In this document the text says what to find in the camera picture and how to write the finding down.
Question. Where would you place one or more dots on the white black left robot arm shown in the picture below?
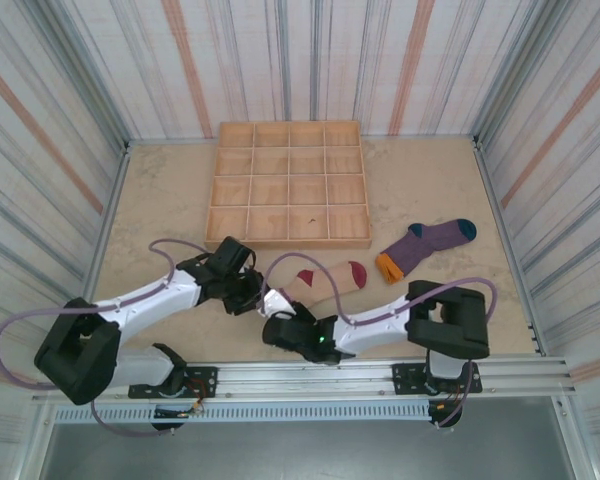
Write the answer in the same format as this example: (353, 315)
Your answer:
(155, 306)

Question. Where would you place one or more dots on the aluminium rail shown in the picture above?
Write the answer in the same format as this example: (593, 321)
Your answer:
(305, 375)

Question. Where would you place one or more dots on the beige sock with red toe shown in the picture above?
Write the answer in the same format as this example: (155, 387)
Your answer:
(330, 282)

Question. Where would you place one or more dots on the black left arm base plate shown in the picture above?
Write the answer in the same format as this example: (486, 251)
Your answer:
(205, 375)

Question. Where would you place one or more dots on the wooden compartment tray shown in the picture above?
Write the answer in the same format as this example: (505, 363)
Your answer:
(290, 185)

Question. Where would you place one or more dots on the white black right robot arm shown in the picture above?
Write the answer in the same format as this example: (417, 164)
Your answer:
(375, 333)

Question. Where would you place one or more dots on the grey metal panel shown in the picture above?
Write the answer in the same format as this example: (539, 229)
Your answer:
(305, 455)

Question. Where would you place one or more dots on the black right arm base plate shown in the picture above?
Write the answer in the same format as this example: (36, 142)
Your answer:
(405, 380)

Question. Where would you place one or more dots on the aluminium frame bar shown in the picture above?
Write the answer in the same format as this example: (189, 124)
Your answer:
(114, 200)
(510, 250)

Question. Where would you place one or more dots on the purple sock with teal toe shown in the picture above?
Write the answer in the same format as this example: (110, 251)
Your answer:
(430, 245)

